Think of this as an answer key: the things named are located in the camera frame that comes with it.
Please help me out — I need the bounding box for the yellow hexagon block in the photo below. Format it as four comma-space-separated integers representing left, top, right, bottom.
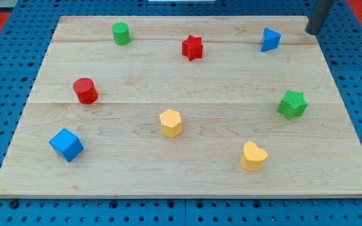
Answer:
160, 109, 182, 138

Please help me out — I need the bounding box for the light wooden board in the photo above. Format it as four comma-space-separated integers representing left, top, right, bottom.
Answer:
0, 16, 362, 199

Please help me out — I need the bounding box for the red star block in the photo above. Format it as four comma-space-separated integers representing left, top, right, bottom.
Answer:
182, 35, 203, 61

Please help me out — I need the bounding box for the yellow heart block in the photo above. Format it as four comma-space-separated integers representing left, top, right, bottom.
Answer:
240, 141, 268, 171

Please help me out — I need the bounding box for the red cylinder block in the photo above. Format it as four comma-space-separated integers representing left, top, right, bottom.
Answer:
73, 78, 98, 104

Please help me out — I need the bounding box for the green cylinder block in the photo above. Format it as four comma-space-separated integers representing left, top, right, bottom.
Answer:
111, 22, 131, 46

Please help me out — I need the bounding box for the green star block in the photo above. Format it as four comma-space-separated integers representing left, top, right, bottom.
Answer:
277, 90, 308, 121

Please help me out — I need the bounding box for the blue triangle block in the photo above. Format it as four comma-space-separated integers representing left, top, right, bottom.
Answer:
261, 28, 281, 52

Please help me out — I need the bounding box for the blue cube block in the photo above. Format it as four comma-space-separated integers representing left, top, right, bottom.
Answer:
49, 129, 84, 162

